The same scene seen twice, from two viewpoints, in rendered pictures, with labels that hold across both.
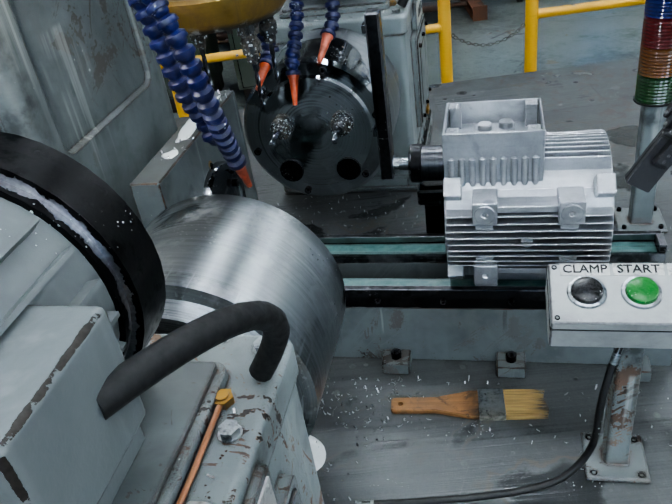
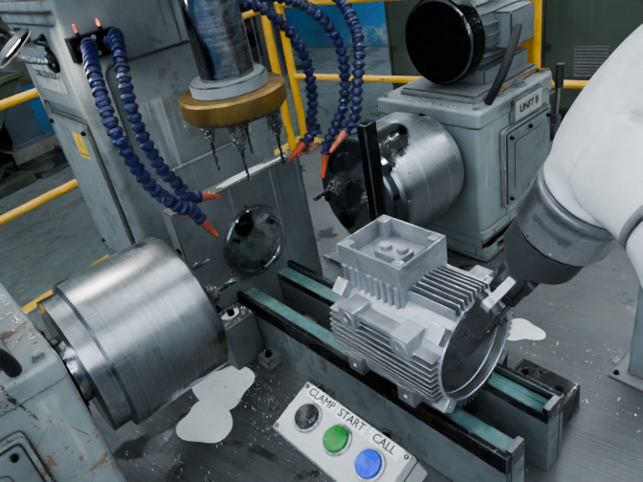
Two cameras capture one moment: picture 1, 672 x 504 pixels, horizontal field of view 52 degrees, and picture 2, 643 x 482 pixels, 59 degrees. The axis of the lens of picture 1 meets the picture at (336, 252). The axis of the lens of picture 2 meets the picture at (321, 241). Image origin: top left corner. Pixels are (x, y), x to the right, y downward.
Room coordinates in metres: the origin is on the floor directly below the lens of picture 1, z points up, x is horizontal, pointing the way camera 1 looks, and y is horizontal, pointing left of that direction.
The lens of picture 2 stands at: (0.19, -0.58, 1.57)
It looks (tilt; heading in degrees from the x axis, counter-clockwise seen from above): 30 degrees down; 38
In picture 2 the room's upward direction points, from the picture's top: 12 degrees counter-clockwise
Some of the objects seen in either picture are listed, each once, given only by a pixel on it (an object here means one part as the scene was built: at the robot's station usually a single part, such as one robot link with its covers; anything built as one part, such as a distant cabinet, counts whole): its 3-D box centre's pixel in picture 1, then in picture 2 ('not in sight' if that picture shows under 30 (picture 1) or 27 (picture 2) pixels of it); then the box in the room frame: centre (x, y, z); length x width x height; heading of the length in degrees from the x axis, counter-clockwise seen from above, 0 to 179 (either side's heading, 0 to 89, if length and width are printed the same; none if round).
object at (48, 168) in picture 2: not in sight; (47, 160); (2.70, 4.31, 0.02); 0.70 x 0.50 x 0.05; 88
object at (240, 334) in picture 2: not in sight; (237, 334); (0.78, 0.16, 0.86); 0.07 x 0.06 x 0.12; 165
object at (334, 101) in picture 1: (329, 104); (399, 174); (1.19, -0.03, 1.04); 0.41 x 0.25 x 0.25; 165
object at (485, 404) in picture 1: (468, 404); not in sight; (0.65, -0.14, 0.80); 0.21 x 0.05 x 0.01; 79
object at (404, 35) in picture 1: (355, 79); (473, 151); (1.44, -0.10, 0.99); 0.35 x 0.31 x 0.37; 165
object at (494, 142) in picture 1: (493, 142); (392, 260); (0.79, -0.22, 1.11); 0.12 x 0.11 x 0.07; 74
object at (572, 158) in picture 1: (524, 205); (419, 320); (0.78, -0.26, 1.01); 0.20 x 0.19 x 0.19; 74
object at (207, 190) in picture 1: (227, 212); (256, 241); (0.89, 0.15, 1.01); 0.15 x 0.02 x 0.15; 165
